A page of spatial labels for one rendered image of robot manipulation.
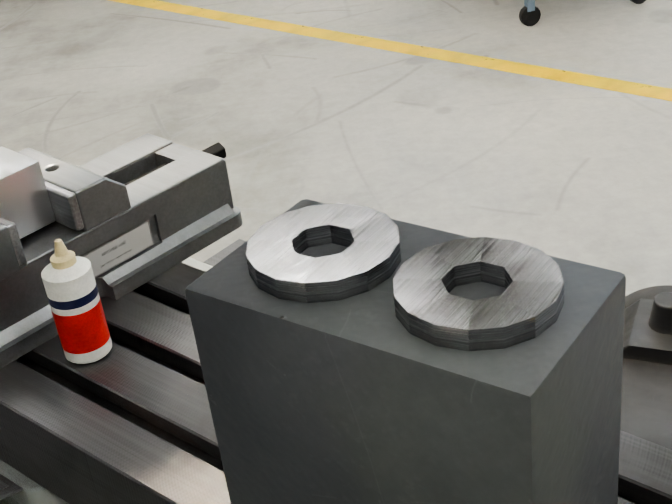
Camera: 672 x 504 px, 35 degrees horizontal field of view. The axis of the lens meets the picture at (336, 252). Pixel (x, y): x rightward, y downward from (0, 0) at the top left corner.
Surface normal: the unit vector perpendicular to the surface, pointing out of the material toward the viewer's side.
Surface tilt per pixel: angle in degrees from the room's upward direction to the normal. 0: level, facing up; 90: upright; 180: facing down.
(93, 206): 90
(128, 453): 0
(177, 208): 90
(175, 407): 0
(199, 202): 90
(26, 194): 90
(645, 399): 0
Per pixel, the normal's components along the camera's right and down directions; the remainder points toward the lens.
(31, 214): 0.74, 0.28
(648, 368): -0.11, -0.85
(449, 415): -0.56, 0.47
